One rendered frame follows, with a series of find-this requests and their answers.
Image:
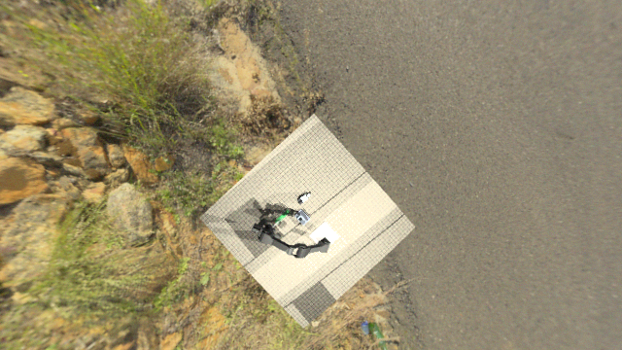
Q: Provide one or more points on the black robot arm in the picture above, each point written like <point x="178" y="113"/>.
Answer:
<point x="266" y="236"/>

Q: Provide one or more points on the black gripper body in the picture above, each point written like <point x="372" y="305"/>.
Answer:
<point x="263" y="222"/>

